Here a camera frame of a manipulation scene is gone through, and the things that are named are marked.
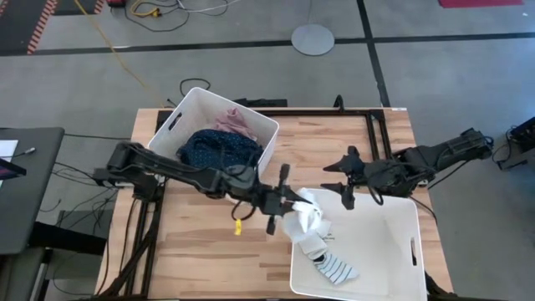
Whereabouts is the thin yellow floor cable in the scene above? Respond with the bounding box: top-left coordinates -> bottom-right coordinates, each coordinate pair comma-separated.
74,0 -> 166,108

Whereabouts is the black tangled floor cable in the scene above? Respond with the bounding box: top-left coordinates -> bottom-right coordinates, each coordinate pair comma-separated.
124,0 -> 191,33

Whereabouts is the navy dotted cloth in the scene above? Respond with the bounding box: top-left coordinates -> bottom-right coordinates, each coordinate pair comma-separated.
176,128 -> 265,171

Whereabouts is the black hazard-edged floor mat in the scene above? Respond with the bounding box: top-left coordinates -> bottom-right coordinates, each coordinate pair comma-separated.
53,0 -> 105,16
0,0 -> 60,56

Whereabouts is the white ribbed cloth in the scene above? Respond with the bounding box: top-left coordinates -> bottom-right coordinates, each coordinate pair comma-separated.
282,186 -> 334,260

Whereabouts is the pink cloth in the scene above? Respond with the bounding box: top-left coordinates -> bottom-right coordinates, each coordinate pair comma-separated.
213,106 -> 259,142

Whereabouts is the thick yellow cable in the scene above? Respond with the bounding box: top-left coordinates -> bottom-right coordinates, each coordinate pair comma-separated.
130,0 -> 163,19

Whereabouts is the red floor mat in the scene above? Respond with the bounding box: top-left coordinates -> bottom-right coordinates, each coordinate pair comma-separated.
437,0 -> 524,9

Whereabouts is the white dark-striped sock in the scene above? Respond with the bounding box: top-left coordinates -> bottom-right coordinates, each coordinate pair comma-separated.
312,250 -> 360,287

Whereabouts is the white paper sheet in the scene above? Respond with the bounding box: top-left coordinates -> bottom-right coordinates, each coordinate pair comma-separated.
0,139 -> 20,159

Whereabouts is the black bar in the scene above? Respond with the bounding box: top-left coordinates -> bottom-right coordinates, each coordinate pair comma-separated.
232,97 -> 289,109

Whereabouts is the grey pen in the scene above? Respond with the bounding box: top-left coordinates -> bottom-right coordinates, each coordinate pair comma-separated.
11,146 -> 38,159

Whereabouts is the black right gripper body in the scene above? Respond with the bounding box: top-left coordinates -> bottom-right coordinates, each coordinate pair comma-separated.
343,145 -> 409,211

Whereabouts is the black desk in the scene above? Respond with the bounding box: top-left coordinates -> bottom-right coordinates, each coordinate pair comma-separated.
0,127 -> 66,256

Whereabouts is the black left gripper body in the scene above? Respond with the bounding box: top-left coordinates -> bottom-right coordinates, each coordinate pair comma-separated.
249,162 -> 293,237

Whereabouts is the black equipment box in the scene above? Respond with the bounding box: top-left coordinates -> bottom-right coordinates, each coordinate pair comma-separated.
505,115 -> 535,156

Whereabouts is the white plastic storage bin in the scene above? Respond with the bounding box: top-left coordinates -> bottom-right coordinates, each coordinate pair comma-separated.
147,86 -> 280,179
288,187 -> 428,301

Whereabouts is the grey round floor disc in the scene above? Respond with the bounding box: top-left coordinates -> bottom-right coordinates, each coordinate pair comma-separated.
290,23 -> 336,57

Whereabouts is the black floor cable loop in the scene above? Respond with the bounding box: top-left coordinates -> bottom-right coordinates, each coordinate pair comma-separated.
166,77 -> 212,109

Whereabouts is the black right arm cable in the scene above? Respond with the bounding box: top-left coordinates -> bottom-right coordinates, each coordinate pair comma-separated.
407,161 -> 471,225

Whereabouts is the blue tablet device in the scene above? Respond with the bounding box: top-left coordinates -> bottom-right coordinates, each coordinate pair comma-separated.
0,157 -> 28,181

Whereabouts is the white floor cable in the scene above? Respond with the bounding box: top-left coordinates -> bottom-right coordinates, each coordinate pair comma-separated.
177,0 -> 243,14

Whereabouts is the black desk base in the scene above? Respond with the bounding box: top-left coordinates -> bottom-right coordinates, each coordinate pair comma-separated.
28,221 -> 108,257

